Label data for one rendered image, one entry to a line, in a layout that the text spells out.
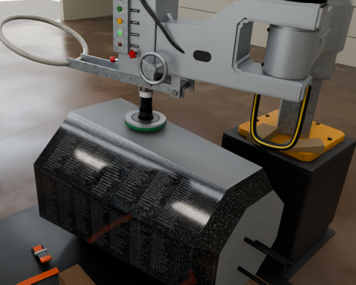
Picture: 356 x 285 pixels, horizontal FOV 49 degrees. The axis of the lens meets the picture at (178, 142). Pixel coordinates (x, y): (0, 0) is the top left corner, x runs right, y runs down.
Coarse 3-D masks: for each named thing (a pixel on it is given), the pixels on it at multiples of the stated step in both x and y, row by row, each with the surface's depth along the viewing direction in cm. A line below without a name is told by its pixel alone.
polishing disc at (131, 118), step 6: (132, 114) 203; (138, 114) 204; (156, 114) 205; (162, 114) 206; (126, 120) 197; (132, 120) 196; (138, 120) 197; (144, 120) 197; (150, 120) 198; (156, 120) 198; (162, 120) 199; (138, 126) 192; (144, 126) 192; (150, 126) 192; (156, 126) 194
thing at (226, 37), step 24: (264, 0) 144; (168, 24) 166; (192, 24) 162; (216, 24) 155; (240, 24) 152; (288, 24) 144; (312, 24) 139; (168, 48) 169; (192, 48) 163; (216, 48) 159; (240, 48) 159; (168, 72) 173; (192, 72) 168; (216, 72) 163; (240, 72) 159; (264, 72) 159; (288, 96) 153
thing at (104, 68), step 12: (72, 60) 201; (84, 60) 212; (96, 60) 208; (108, 60) 205; (96, 72) 197; (108, 72) 193; (144, 84) 186; (168, 84) 180; (192, 84) 187; (180, 96) 180
